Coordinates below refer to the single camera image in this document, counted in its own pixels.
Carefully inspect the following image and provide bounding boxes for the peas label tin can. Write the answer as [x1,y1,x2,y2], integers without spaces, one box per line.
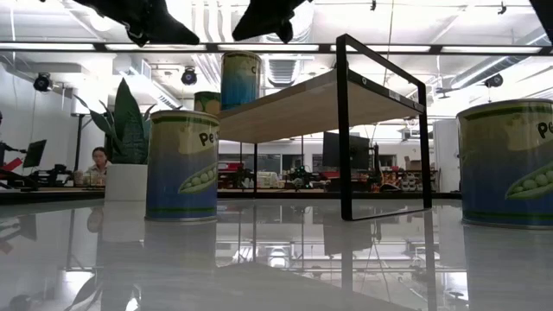
[144,109,220,223]
[456,98,553,230]

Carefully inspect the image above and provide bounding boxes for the black aluminium table frame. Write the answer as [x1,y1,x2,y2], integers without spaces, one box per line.
[0,188,463,204]

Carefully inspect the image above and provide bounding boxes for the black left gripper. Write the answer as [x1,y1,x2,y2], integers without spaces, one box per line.
[73,0,200,48]

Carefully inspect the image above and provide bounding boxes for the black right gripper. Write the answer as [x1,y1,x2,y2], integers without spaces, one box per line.
[232,0,312,44]

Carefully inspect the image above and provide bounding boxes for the large black monitor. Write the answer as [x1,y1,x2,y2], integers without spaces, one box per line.
[321,131,372,170]

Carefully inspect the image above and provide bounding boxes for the yellow and green tin can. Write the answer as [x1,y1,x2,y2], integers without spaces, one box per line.
[193,91,223,117]

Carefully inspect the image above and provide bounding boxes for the wooden shelf with black frame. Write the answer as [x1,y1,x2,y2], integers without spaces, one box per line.
[215,33,433,222]

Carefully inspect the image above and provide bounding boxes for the red tool cabinet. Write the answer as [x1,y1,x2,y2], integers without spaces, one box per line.
[219,162,245,189]

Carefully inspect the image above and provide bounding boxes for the white cylindrical column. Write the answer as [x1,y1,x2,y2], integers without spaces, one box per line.
[433,119,460,194]

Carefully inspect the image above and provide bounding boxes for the berries label tin can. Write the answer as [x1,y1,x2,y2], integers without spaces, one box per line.
[219,50,263,111]

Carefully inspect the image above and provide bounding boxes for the person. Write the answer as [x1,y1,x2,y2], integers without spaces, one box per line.
[83,146,114,187]

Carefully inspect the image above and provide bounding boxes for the small black tilted monitor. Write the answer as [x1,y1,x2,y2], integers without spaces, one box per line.
[22,138,48,168]

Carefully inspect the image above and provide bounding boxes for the artificial plant in white pot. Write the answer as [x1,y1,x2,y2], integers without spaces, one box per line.
[73,77,157,202]

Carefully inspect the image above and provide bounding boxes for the black ceiling spot lamp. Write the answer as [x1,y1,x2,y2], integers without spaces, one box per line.
[180,67,199,86]
[33,72,53,92]
[483,73,505,89]

